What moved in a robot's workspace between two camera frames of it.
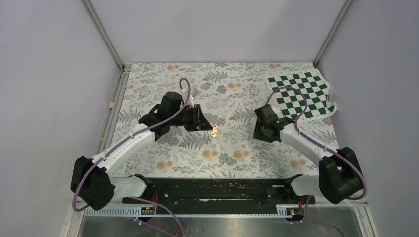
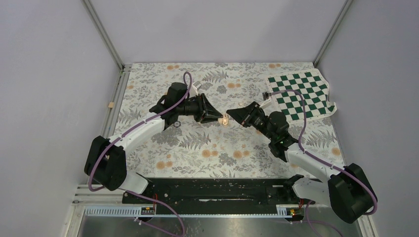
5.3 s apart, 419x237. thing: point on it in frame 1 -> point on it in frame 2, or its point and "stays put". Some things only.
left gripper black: x=199 y=122 -> x=205 y=107
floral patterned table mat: x=228 y=93 stays put
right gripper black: x=257 y=134 -> x=244 y=115
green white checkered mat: x=300 y=96 stays put
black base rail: x=222 y=191 stays put
